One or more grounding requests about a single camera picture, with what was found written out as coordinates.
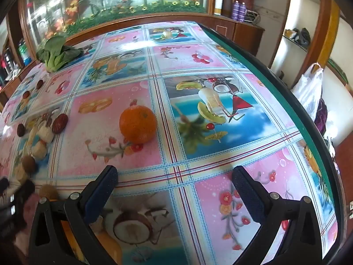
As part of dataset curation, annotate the dark object on shelf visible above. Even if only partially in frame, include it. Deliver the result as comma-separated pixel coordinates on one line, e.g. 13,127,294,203
292,28,312,46

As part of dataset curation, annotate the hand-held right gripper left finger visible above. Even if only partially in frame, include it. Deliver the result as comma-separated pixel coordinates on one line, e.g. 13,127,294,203
29,165,122,265

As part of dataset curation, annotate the fruit print tablecloth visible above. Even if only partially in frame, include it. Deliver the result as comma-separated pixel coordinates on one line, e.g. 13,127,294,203
0,21,340,265

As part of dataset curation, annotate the green plastic bottle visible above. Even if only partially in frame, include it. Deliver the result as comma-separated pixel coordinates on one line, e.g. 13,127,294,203
18,39,30,66

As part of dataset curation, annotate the wooden door frame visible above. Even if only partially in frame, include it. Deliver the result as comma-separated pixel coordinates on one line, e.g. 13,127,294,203
314,0,348,69

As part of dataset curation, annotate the white plastic bag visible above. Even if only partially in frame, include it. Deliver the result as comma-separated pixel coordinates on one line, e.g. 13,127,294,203
292,63,324,119

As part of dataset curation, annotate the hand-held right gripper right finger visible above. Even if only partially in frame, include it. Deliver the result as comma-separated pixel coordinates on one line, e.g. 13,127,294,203
232,166,323,265

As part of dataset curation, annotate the beige longan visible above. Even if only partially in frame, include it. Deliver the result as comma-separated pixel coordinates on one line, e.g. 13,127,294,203
31,141,49,159
36,125,55,144
39,185,58,201

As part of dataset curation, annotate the green table with black rim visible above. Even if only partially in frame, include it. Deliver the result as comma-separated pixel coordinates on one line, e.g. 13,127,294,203
197,22,345,265

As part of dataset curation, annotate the green broccoli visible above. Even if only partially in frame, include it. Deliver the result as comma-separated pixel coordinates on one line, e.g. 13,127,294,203
36,35,84,72

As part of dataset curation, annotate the orange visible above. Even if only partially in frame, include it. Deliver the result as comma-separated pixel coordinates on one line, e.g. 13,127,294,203
119,105,158,144

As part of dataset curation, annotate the wooden cabinet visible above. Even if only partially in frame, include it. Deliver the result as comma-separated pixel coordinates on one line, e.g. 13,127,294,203
63,12,265,57

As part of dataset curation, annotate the purple cloth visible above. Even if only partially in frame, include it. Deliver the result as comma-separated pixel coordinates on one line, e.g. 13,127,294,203
314,99,329,133

